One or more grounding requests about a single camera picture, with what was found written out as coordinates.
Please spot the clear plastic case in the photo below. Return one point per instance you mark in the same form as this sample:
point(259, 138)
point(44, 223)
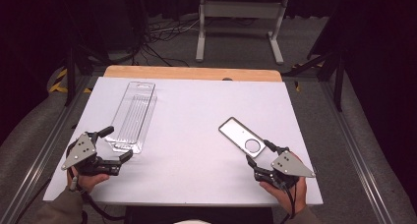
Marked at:
point(132, 119)

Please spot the white metal stand frame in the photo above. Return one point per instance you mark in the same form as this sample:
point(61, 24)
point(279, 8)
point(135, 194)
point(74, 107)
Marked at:
point(241, 11)

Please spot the grey panel with round hole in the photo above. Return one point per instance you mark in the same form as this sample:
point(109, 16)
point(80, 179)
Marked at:
point(241, 135)

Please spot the aluminium floor rail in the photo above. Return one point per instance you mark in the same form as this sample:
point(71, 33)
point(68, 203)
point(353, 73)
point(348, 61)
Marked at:
point(42, 152)
point(357, 155)

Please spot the yellow black floor tape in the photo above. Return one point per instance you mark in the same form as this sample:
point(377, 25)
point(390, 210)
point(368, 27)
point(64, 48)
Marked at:
point(60, 83)

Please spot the person's right hand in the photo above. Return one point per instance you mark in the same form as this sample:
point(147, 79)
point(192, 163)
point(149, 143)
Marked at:
point(288, 194)

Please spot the person's left hand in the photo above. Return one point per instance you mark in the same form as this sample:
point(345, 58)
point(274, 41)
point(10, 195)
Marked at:
point(88, 181)

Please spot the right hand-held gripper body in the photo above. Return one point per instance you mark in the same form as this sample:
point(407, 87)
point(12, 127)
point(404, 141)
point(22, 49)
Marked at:
point(286, 168)

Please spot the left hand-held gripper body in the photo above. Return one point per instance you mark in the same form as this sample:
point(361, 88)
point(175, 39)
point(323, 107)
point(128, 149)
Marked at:
point(80, 150)

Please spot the white table board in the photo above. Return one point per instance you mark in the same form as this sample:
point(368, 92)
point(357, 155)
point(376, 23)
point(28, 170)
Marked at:
point(196, 135)

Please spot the black metal stand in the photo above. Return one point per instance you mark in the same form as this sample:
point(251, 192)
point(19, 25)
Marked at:
point(331, 70)
point(77, 63)

